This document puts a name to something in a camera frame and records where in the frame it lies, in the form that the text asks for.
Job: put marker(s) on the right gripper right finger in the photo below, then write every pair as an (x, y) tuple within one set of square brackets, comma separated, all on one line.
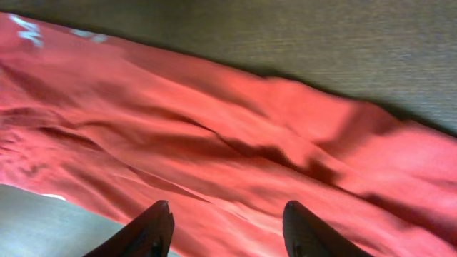
[(306, 235)]

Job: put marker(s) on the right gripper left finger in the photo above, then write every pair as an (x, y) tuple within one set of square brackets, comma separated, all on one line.
[(148, 235)]

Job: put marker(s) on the orange FRAM t-shirt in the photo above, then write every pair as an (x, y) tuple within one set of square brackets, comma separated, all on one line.
[(114, 126)]

